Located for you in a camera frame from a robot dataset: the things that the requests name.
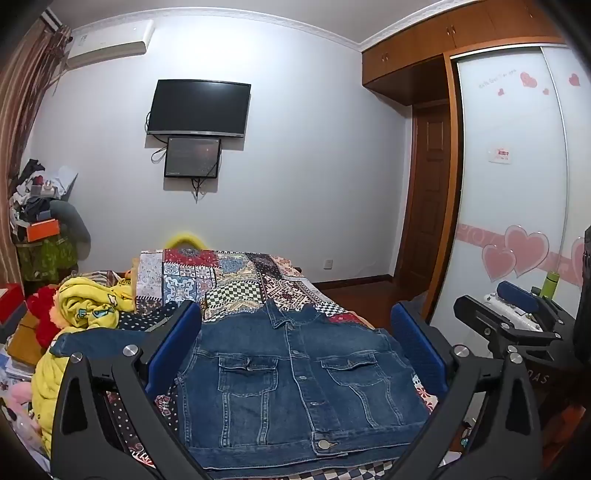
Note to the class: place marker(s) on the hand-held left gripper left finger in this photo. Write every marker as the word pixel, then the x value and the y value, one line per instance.
pixel 178 341

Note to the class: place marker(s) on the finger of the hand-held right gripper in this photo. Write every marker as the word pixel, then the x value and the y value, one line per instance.
pixel 517 294
pixel 489 318

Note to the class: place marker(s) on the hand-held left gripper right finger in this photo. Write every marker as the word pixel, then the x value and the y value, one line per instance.
pixel 418 350

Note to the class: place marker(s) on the blue denim jacket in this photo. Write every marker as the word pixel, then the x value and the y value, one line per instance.
pixel 295 369

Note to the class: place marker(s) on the white plastic object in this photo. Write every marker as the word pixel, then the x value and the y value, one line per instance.
pixel 510 314

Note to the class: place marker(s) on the green bottle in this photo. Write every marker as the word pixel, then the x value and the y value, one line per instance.
pixel 551 284

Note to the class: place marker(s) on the dark dotted cloth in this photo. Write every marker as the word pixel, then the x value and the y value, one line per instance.
pixel 138 319

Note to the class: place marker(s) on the patchwork bedspread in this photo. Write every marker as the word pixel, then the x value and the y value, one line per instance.
pixel 231 272

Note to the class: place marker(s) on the yellow cartoon blanket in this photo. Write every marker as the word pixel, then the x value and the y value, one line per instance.
pixel 87 300

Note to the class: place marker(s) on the white wardrobe sliding door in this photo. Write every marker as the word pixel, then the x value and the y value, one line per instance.
pixel 508 194

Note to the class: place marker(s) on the yellow plush toy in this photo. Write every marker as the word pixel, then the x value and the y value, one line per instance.
pixel 184 240

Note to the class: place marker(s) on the brown wooden door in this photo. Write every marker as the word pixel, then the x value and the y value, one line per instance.
pixel 429 194

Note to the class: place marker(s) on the red cloth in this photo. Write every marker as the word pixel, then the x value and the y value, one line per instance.
pixel 44 321

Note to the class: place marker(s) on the green patterned bag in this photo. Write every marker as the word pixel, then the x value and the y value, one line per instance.
pixel 46 258

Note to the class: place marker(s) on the brown cardboard box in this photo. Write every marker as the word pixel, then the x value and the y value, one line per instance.
pixel 21 341

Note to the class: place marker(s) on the pink plush toy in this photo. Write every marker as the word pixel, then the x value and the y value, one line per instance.
pixel 18 392

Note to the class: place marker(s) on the red box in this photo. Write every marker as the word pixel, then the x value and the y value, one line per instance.
pixel 10 302

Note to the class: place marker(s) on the orange box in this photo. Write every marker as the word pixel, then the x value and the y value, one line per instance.
pixel 44 229

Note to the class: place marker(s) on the pile of clutter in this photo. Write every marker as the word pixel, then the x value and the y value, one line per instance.
pixel 34 184

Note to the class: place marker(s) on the wooden overhead cabinets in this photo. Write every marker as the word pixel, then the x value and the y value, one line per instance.
pixel 415 50

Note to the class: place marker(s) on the brown striped curtain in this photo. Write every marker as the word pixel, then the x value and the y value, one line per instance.
pixel 23 115

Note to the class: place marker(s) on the white air conditioner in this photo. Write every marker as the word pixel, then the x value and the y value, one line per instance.
pixel 111 41

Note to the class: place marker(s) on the white wall socket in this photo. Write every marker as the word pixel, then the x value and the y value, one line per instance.
pixel 327 264

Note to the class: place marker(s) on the small black wall monitor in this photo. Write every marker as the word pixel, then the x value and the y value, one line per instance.
pixel 192 157

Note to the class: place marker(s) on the large black wall monitor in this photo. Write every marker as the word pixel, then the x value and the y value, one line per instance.
pixel 198 108

